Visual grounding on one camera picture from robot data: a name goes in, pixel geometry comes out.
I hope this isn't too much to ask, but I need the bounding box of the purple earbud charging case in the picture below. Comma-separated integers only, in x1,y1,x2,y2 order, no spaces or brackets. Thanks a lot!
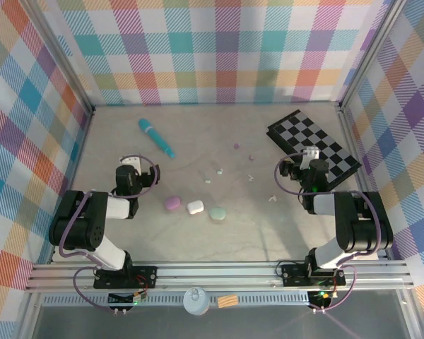
164,195,183,212

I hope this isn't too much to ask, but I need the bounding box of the white earbud charging case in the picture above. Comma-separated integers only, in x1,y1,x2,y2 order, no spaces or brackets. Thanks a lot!
186,199,205,215

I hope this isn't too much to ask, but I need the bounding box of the mint earbud charging case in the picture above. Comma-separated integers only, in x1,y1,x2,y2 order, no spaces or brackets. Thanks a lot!
208,206,228,222

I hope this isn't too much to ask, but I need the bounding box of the black grey chessboard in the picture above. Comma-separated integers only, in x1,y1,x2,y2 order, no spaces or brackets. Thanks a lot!
266,109,362,194

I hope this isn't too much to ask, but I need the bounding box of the teal pen-shaped device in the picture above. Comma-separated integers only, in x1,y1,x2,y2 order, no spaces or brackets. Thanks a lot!
137,118,176,159

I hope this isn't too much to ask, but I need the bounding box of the small LED controller board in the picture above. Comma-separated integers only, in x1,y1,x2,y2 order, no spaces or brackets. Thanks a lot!
307,290,336,309
107,289,148,309

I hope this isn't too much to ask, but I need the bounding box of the white round can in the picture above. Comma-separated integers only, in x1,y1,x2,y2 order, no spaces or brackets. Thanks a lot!
182,286,211,316

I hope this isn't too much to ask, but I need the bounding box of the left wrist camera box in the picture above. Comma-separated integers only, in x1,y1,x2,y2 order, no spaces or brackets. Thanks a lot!
119,156,143,174

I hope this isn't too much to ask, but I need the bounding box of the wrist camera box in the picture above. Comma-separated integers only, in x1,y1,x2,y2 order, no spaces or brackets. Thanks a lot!
119,156,143,174
299,146,321,170

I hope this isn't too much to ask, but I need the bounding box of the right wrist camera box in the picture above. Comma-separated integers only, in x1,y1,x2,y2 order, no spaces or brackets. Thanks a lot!
299,146,321,170

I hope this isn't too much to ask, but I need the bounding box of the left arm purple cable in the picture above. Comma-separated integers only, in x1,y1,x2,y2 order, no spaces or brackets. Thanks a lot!
58,153,162,314

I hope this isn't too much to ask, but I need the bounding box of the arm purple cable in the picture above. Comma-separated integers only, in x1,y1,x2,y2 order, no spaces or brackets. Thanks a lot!
274,150,382,314
58,153,162,314

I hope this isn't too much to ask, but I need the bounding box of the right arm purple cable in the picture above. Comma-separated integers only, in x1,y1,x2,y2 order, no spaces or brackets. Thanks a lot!
274,150,382,314

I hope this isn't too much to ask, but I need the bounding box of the aluminium side rail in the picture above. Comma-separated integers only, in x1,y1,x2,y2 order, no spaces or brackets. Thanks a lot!
49,107,95,264
337,102,390,261

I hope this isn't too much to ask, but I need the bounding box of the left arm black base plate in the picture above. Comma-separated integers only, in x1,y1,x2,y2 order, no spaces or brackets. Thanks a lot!
93,264,159,290

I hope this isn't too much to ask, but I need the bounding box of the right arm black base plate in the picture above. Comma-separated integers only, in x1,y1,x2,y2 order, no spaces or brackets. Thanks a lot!
280,263,347,287

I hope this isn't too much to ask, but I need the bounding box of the slotted metal cable duct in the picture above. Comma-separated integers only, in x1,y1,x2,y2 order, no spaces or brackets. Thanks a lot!
41,293,314,307

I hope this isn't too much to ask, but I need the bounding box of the long aluminium mounting rail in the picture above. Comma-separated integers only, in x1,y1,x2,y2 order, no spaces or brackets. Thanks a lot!
23,259,416,293

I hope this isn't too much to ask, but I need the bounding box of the aluminium corner post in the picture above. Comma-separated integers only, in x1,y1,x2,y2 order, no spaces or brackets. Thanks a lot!
20,0,95,117
338,0,408,111

